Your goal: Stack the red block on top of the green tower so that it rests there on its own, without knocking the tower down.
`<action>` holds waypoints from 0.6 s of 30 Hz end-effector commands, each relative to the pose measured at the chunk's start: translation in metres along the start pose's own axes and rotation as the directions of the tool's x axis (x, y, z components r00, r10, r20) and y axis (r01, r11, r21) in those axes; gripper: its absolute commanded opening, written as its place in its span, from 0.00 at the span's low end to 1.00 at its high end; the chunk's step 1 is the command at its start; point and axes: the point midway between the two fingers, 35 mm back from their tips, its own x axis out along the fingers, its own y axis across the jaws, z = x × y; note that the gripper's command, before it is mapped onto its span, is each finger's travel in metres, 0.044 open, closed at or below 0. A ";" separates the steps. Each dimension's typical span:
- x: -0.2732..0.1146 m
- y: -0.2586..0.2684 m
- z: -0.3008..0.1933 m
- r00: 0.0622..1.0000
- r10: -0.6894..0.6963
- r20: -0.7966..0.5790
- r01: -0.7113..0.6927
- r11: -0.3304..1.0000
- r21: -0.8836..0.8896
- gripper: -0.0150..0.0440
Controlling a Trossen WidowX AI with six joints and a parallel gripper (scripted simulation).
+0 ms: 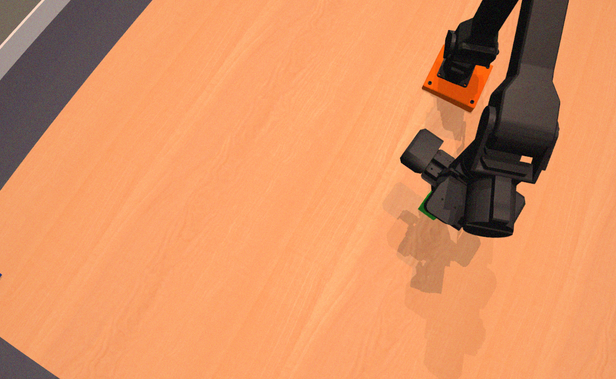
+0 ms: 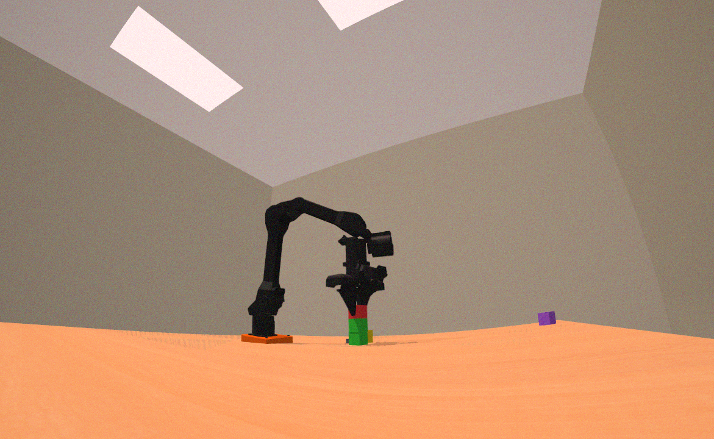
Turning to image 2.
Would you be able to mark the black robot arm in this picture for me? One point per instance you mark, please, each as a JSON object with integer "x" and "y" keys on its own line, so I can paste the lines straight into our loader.
{"x": 270, "y": 295}

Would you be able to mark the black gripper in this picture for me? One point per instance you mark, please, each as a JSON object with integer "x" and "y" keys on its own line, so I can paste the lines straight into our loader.
{"x": 349, "y": 291}

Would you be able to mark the purple cube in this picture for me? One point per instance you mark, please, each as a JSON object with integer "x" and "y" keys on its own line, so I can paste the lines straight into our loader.
{"x": 546, "y": 318}

